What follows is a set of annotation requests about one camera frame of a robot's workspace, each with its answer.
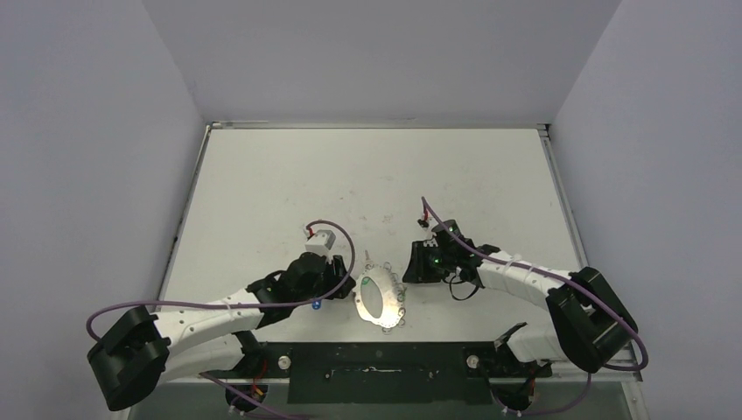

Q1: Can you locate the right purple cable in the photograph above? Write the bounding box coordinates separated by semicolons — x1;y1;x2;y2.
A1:
416;195;650;417

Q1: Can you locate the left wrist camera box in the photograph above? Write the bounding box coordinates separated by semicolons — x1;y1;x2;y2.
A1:
304;230;336;256

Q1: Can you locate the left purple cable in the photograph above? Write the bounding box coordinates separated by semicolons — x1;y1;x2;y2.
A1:
85;219;357;420

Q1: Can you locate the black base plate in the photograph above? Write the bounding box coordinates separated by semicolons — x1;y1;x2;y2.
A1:
213;341;552;405

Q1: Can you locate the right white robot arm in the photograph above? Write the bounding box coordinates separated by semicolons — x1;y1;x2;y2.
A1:
402;219;638;375

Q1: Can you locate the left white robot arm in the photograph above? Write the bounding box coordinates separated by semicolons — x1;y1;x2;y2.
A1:
87;252;357;411

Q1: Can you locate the purple cable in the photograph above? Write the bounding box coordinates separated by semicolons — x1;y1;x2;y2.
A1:
416;195;650;417
85;219;357;420

